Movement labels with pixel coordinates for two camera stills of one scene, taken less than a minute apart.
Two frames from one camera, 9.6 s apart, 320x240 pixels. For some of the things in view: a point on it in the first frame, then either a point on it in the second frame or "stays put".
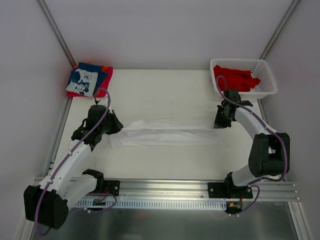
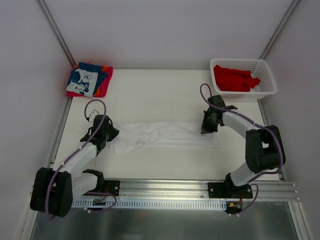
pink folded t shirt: (103, 91) stays put
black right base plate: (229, 190) stays put
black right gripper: (220, 118) to (206, 123)
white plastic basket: (259, 69) stays put
